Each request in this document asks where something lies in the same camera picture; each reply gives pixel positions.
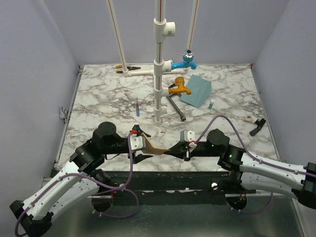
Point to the orange handled pliers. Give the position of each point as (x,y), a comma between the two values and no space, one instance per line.
(119,69)

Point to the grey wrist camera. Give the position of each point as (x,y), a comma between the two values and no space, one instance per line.
(137,143)
(187,136)

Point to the white pvc pipe frame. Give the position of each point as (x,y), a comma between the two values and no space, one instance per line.
(162,30)

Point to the orange plastic faucet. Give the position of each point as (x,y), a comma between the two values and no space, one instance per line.
(179,87)

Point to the black metal base rail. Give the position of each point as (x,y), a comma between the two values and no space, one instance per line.
(174,188)

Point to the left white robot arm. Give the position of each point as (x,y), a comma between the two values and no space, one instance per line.
(35,213)

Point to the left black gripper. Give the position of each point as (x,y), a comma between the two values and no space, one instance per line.
(138,158)

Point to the green white glue stick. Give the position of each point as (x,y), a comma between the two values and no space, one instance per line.
(211,103)

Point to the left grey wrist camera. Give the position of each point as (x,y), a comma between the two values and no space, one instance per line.
(137,143)

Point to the blue pen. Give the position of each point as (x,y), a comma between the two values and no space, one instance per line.
(137,110)

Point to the black handle tool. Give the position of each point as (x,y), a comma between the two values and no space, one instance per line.
(260,123)

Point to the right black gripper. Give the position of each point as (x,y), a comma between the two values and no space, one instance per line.
(180,150)

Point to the grey metal rod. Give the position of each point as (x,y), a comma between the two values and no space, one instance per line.
(176,108)

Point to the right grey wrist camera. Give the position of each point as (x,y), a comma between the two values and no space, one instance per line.
(187,136)

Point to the blue plastic faucet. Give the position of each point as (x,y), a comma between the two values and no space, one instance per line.
(188,61)

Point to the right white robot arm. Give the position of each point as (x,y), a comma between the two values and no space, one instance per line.
(251,171)

